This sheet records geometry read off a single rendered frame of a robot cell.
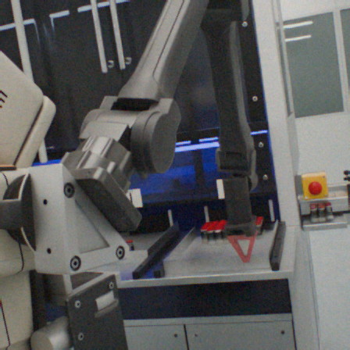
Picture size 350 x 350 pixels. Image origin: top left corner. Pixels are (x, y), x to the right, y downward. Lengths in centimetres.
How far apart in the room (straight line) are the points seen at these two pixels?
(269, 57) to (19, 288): 106
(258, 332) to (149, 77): 116
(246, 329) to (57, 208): 123
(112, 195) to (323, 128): 565
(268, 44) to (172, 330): 97
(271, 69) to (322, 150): 466
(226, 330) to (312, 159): 461
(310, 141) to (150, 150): 556
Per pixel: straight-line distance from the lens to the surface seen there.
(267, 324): 165
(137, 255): 137
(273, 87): 149
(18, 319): 68
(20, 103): 66
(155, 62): 68
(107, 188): 50
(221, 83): 98
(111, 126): 59
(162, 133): 61
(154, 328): 174
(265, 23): 151
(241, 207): 112
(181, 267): 122
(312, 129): 610
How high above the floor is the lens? 125
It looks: 7 degrees down
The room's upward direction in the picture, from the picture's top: 9 degrees counter-clockwise
